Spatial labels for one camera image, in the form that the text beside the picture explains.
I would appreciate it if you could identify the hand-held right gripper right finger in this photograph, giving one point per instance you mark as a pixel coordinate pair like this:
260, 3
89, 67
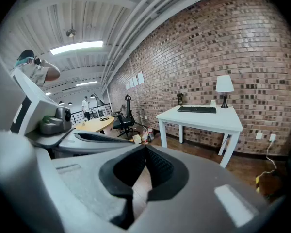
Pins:
198, 203

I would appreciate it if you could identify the black desk lamp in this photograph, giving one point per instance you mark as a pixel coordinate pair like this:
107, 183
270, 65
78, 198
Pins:
98, 101

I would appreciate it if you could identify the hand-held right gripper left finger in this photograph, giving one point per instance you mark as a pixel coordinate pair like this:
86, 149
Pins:
87, 178

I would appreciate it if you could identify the yellow black hazard tape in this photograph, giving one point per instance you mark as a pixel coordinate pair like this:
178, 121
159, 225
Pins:
257, 183

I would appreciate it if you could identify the black office chair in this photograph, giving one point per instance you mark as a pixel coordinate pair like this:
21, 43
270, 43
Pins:
126, 120

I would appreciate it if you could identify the round wooden table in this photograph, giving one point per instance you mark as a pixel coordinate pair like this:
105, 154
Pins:
97, 124

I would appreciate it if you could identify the plastic bottle red label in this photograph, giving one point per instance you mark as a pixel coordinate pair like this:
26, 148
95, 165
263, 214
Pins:
144, 137
150, 133

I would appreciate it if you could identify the white table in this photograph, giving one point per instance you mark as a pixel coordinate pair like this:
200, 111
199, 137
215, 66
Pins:
208, 121

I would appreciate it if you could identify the dark patterned tumbler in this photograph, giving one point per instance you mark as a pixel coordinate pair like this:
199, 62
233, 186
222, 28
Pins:
180, 99

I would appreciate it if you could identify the long ceiling light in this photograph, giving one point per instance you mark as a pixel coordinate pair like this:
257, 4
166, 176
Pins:
76, 47
86, 83

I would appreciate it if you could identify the black keyboard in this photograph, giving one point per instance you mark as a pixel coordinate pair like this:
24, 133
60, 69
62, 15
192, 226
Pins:
196, 109

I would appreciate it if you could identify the white shade table lamp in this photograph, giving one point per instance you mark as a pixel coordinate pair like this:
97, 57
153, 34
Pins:
224, 84

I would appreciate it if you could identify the white box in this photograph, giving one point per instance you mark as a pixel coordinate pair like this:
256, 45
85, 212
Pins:
137, 139

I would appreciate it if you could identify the metal ceiling fixture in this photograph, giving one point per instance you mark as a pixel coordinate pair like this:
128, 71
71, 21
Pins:
70, 33

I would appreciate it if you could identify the white ceiling pipes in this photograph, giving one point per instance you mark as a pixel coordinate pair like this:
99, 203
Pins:
145, 13

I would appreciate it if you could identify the black metal railing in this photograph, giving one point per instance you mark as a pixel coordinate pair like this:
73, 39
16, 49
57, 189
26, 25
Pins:
77, 116

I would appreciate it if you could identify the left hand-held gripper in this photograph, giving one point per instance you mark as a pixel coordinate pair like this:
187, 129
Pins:
38, 105

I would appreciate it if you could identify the white patterned cup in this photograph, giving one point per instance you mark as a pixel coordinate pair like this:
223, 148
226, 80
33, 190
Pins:
213, 103

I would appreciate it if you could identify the white plugged charger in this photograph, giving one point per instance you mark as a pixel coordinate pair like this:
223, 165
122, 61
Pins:
273, 137

